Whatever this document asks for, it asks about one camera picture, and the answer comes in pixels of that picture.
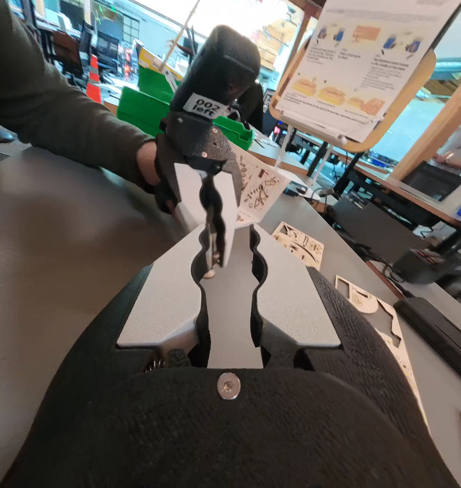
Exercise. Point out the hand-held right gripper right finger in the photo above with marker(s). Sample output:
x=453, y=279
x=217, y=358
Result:
x=291, y=305

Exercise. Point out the black equipment box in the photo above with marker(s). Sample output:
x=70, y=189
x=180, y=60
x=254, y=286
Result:
x=425, y=263

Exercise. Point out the instruction booklet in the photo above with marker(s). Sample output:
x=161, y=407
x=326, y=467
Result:
x=261, y=186

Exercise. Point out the wooden pole with white bracket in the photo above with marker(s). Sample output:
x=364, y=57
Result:
x=179, y=42

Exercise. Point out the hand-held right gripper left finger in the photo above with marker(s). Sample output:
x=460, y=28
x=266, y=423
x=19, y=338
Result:
x=165, y=305

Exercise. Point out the black case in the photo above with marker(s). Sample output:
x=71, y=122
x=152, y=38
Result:
x=436, y=331

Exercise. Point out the large green plastic bin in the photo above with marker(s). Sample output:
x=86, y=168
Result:
x=234, y=131
x=139, y=108

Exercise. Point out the wooden axle assembly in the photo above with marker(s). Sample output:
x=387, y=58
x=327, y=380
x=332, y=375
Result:
x=208, y=272

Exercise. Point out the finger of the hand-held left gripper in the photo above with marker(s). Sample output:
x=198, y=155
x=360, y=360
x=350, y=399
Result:
x=226, y=206
x=188, y=190

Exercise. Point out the person's left hand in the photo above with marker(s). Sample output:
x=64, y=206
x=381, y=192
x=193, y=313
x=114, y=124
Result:
x=146, y=164

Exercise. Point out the person's left forearm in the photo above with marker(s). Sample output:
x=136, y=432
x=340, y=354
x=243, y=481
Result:
x=62, y=106

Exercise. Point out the orange traffic cone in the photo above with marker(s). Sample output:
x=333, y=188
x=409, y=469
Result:
x=94, y=80

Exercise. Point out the black and blue device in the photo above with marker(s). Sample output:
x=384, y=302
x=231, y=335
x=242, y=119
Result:
x=295, y=188

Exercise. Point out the instruction board on easel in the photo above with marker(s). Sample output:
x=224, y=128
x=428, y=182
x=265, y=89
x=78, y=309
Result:
x=352, y=64

